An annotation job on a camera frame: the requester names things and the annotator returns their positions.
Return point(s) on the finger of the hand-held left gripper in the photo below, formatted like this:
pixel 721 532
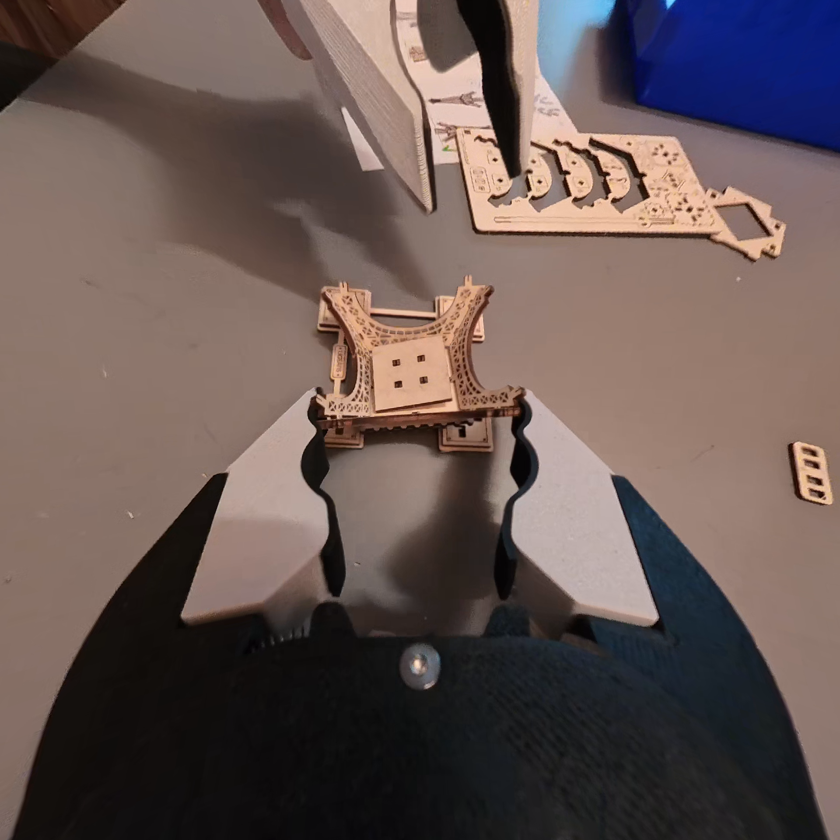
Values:
pixel 525 65
pixel 374 85

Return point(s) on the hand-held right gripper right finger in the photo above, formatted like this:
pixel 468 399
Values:
pixel 577 512

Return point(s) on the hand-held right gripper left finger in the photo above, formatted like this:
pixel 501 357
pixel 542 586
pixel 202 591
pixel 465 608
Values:
pixel 262 512

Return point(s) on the wooden puzzle sheet with arches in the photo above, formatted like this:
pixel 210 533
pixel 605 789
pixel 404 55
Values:
pixel 590 220

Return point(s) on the wooden tower model section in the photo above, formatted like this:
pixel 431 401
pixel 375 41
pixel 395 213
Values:
pixel 407 374

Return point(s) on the person's left hand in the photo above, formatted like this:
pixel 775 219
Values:
pixel 289 29

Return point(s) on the printed instruction paper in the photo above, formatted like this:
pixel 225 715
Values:
pixel 459 98

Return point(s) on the blue plastic container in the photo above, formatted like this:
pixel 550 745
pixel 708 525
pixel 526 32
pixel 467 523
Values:
pixel 722 59

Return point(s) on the small wooden ladder piece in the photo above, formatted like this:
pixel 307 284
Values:
pixel 812 474

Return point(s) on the wooden sheet with diamond cutout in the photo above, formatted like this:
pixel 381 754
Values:
pixel 777 231

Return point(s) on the black chair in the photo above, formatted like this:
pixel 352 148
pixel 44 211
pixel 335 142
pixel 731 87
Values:
pixel 23 75

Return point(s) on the wooden four-foot base frame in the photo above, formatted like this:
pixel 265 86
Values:
pixel 463 438

